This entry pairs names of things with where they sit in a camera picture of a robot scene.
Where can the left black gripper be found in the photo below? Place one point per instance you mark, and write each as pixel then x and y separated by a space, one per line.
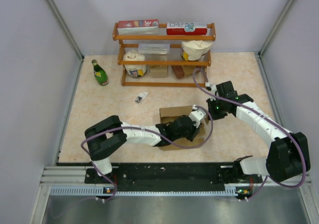
pixel 195 131

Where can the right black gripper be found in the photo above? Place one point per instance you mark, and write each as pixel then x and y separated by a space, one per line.
pixel 215 116

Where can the brown cardboard box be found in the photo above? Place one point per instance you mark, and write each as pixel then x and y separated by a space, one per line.
pixel 170 114

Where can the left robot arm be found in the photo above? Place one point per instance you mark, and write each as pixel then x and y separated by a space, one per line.
pixel 107 136

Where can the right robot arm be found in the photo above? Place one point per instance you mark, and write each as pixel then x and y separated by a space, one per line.
pixel 288 154

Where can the red white carton box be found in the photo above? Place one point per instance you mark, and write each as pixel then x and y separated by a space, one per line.
pixel 186 28

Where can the red silver foil box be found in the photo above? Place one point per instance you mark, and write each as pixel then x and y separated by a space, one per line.
pixel 146 26

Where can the small clear plastic packet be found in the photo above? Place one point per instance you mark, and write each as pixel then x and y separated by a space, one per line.
pixel 140 97

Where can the brown brick package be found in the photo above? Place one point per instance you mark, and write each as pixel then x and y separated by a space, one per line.
pixel 181 72

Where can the tan cardboard block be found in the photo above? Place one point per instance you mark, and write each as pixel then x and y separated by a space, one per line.
pixel 158 71

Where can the large white paper bag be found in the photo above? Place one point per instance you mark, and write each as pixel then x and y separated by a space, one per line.
pixel 195 50

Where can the wooden three-tier shelf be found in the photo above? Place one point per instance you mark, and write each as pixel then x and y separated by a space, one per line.
pixel 171 59

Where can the small white flour bag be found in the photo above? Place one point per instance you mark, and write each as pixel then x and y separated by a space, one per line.
pixel 135 68

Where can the clear plastic container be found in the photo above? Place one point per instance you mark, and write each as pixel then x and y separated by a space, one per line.
pixel 153 48

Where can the green glass bottle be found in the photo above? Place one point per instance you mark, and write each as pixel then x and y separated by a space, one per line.
pixel 99 73

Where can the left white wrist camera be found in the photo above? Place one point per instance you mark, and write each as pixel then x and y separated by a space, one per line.
pixel 197 115

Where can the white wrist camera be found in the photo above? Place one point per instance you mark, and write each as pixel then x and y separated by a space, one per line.
pixel 197 115
pixel 212 88

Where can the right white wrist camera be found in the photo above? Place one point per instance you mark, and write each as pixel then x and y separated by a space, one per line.
pixel 212 88

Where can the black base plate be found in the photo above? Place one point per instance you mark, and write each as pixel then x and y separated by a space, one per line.
pixel 205 176

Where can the grey slotted cable duct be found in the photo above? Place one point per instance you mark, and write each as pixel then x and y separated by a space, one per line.
pixel 103 192

